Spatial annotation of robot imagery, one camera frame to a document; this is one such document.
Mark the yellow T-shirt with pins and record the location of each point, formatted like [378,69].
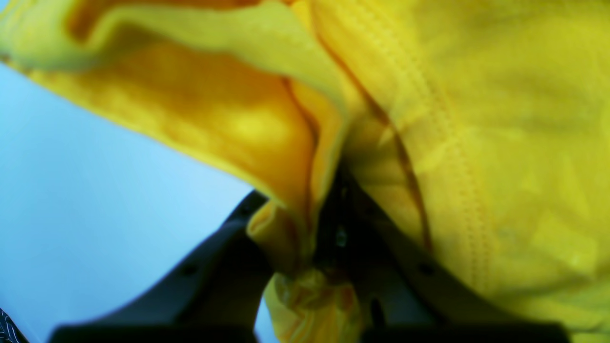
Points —
[480,126]

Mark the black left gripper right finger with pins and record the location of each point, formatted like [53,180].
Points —
[404,295]

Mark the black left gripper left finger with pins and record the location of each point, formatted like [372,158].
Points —
[212,296]

